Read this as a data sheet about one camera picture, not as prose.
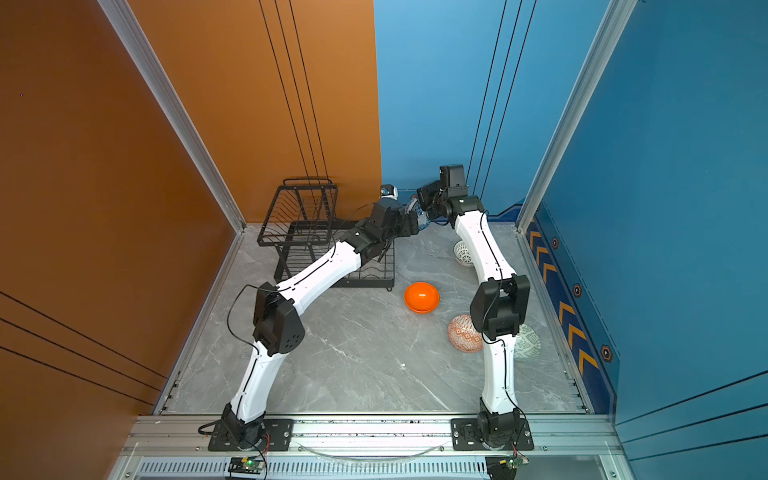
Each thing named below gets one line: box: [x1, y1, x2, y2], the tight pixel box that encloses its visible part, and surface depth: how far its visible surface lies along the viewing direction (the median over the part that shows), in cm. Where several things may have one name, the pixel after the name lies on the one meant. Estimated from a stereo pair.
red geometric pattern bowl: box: [448, 314, 484, 353], surface depth 91 cm
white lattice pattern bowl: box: [454, 240, 474, 267], surface depth 111 cm
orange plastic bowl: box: [404, 282, 441, 315], surface depth 96 cm
